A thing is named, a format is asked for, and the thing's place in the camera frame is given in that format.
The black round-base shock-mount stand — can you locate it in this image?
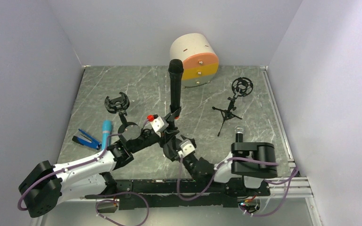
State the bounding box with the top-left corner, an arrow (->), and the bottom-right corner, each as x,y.
104,92 -> 141,140

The black round-base clip stand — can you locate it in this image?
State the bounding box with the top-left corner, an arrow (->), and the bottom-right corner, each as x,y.
159,107 -> 181,161

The cyan blue microphone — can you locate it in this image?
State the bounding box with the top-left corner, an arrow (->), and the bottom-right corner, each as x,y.
101,120 -> 112,150

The silver mesh black microphone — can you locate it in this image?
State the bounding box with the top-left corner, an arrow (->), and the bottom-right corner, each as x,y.
235,126 -> 245,143

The tall black microphone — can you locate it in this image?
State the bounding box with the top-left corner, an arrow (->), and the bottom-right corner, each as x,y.
168,59 -> 184,118

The black tripod shock-mount stand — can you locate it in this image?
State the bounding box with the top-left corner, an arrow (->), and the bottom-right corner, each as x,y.
212,77 -> 254,137

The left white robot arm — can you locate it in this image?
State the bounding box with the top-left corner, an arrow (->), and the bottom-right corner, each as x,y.
17,119 -> 178,218

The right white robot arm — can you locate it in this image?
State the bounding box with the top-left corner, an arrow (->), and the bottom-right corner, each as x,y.
163,132 -> 278,195

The blue black hand tool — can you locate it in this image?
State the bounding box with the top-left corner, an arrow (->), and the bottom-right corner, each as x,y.
72,129 -> 102,150

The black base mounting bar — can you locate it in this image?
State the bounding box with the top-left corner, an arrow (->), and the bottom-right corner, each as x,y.
84,178 -> 271,210

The white orange yellow cylinder container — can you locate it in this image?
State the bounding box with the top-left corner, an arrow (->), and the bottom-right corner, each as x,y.
169,33 -> 219,87

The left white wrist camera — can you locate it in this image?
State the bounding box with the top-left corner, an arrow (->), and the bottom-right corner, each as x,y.
147,114 -> 169,137

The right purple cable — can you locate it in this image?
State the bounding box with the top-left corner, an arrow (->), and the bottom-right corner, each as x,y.
176,156 -> 300,218

